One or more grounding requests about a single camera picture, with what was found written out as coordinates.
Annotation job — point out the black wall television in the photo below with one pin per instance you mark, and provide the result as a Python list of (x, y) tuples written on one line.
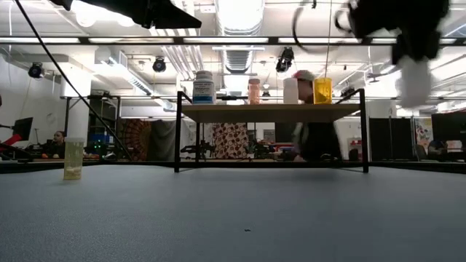
[(283, 132)]

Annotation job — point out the silver ceiling duct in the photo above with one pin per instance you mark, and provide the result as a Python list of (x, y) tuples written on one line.
[(238, 58)]

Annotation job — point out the pink vial with white cap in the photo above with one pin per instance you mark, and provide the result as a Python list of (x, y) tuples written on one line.
[(254, 92)]

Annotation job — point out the white Trader Joe's melatonin bottle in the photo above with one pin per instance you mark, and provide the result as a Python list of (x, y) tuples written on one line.
[(204, 91)]

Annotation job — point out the wooden shelf with black frame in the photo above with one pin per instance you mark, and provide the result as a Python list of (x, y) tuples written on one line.
[(269, 113)]

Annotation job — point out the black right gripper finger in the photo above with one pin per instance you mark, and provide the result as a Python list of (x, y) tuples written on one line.
[(431, 47), (400, 49)]

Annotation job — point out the grey curtain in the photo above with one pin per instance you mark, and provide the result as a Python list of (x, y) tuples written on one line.
[(164, 140)]

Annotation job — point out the plain white plastic pill bottle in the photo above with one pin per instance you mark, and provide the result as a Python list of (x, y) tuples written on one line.
[(290, 92), (413, 83)]

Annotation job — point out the red tool cart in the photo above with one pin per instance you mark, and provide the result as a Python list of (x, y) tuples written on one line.
[(280, 147)]

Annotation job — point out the red dotted patterned cloth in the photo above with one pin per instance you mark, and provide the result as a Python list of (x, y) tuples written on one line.
[(230, 140)]

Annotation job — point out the floral patterned cloth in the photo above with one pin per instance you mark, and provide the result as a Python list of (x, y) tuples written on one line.
[(423, 138)]

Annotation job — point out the black ceiling spotlight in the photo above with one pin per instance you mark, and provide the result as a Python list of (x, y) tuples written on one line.
[(159, 64), (36, 70), (285, 60)]

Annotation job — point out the blue storage bins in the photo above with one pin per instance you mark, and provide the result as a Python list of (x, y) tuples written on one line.
[(98, 139)]

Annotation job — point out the black aluminium table frame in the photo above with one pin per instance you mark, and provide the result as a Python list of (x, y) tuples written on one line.
[(43, 166)]

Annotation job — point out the brown mandala tapestry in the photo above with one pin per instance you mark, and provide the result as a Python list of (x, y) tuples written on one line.
[(136, 138)]

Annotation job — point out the black crossbar with light strips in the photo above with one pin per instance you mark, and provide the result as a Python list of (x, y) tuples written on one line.
[(273, 40)]

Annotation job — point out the small black desk monitor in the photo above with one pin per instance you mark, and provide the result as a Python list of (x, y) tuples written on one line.
[(22, 128)]

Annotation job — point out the blue-grey table mat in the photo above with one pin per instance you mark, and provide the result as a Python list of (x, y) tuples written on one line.
[(182, 218)]

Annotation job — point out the person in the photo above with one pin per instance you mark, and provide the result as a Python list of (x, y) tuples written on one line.
[(316, 142), (57, 145)]

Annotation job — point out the orange capless pill vial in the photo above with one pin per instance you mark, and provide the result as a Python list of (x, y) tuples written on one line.
[(323, 91)]

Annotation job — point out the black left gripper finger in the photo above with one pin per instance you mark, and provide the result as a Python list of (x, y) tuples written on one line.
[(174, 25), (171, 14)]

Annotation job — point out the black metal frame rig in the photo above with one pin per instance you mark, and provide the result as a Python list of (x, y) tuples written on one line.
[(67, 120)]

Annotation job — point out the pale yellow vial white cap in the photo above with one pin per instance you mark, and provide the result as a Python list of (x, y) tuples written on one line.
[(73, 160)]

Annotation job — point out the black partition panel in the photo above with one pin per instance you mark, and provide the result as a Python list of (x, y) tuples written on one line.
[(391, 138)]

